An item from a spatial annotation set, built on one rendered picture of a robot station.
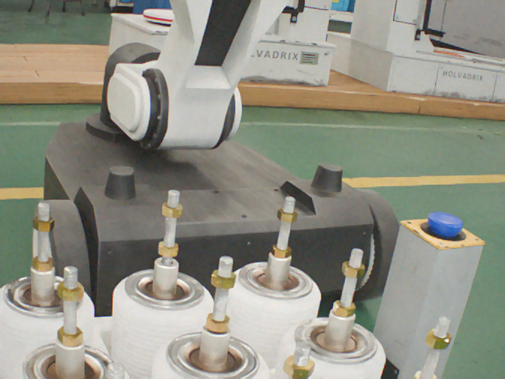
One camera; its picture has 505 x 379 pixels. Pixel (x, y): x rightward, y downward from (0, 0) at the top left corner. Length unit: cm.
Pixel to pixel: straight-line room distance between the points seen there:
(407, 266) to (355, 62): 263
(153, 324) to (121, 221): 34
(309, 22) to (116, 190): 203
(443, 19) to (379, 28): 439
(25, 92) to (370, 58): 164
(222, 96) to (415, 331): 58
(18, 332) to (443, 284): 43
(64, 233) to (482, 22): 646
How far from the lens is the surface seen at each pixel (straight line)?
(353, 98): 291
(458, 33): 737
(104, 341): 72
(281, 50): 276
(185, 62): 108
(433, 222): 72
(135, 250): 93
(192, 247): 96
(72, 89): 240
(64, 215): 93
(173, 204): 60
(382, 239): 113
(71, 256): 90
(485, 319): 130
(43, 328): 58
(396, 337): 76
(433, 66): 327
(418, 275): 72
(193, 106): 113
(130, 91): 118
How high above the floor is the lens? 55
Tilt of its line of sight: 19 degrees down
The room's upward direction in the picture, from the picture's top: 9 degrees clockwise
